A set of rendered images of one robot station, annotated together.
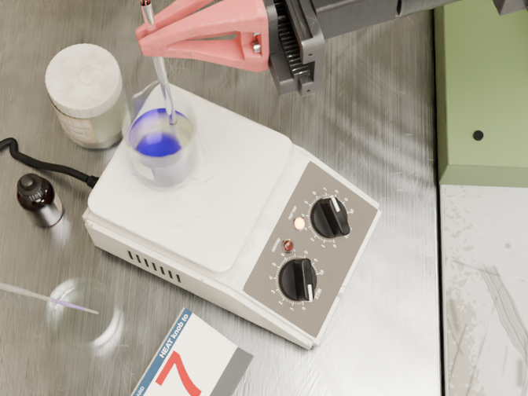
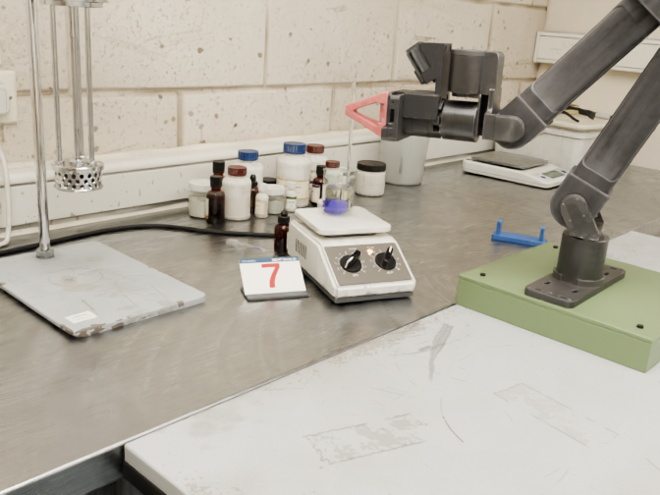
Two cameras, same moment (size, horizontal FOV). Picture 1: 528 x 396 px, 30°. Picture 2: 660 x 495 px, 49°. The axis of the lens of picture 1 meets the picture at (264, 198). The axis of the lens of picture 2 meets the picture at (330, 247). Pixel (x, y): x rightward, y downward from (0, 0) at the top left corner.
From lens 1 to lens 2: 0.93 m
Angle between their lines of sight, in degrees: 57
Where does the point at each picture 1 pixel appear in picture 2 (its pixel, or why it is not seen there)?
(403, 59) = not seen: hidden behind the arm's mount
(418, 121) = not seen: hidden behind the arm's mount
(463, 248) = (443, 317)
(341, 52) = (454, 270)
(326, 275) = (365, 274)
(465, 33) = (512, 261)
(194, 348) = (287, 271)
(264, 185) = (365, 226)
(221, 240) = (331, 226)
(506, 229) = (472, 322)
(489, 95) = (503, 272)
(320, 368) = (331, 309)
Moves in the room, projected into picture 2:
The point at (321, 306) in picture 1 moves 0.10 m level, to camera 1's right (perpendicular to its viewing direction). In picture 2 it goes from (352, 279) to (410, 301)
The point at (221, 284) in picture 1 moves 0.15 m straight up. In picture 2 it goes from (317, 244) to (324, 141)
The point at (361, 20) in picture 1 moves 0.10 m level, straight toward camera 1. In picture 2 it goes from (421, 111) to (368, 113)
